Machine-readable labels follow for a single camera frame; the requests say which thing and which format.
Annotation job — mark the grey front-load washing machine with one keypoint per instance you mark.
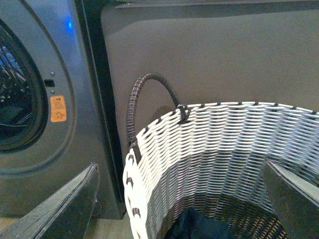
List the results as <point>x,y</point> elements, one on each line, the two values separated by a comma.
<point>52,48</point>

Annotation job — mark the dark navy mesh garment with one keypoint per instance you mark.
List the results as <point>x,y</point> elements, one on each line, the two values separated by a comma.
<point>192,224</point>

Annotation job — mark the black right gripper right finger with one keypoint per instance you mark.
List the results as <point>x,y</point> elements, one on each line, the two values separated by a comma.
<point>294,200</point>

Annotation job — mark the orange warning sticker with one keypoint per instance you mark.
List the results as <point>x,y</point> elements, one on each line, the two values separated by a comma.
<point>58,109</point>

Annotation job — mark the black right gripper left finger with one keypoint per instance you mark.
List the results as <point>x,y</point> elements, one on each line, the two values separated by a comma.
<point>65,214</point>

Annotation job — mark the grey cabinet beside washer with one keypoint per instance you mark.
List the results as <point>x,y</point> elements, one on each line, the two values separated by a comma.
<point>265,51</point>

